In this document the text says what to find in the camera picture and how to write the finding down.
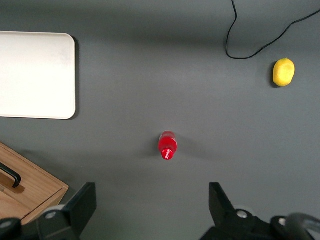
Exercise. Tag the yellow lemon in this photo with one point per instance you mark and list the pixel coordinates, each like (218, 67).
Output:
(283, 72)

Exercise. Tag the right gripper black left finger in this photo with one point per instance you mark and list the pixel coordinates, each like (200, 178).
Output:
(72, 215)

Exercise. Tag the red cola bottle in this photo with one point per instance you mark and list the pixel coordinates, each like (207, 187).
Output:
(168, 147)

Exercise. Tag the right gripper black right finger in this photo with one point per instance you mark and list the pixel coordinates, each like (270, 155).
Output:
(225, 212)

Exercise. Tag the cream plastic tray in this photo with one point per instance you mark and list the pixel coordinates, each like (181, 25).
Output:
(35, 75)

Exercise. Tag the wooden drawer cabinet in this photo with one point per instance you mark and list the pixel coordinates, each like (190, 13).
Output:
(37, 170)

